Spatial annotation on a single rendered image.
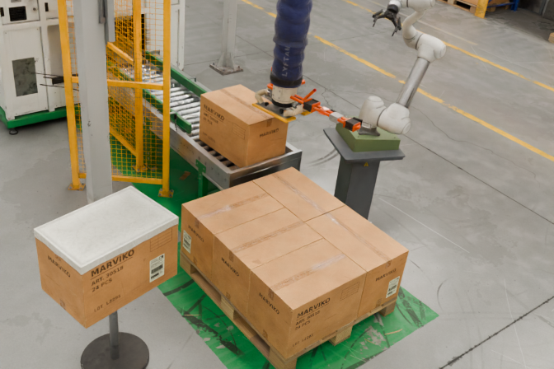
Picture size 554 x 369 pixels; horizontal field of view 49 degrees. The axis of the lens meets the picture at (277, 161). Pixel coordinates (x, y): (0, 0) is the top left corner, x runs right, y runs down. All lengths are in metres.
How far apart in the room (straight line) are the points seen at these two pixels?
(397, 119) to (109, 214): 2.25
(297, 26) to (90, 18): 1.35
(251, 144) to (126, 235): 1.63
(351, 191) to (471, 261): 1.10
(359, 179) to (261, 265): 1.42
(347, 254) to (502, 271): 1.60
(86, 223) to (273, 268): 1.15
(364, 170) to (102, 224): 2.30
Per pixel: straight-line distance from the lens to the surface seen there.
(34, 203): 5.33
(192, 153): 4.89
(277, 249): 3.91
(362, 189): 4.94
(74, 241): 3.19
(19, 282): 4.59
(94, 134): 4.62
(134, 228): 3.25
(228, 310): 4.17
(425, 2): 4.20
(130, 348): 4.00
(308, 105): 4.14
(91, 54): 4.37
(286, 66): 4.15
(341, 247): 4.01
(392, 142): 4.77
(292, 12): 4.01
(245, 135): 4.51
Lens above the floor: 2.98
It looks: 30 degrees down
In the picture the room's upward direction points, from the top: 6 degrees clockwise
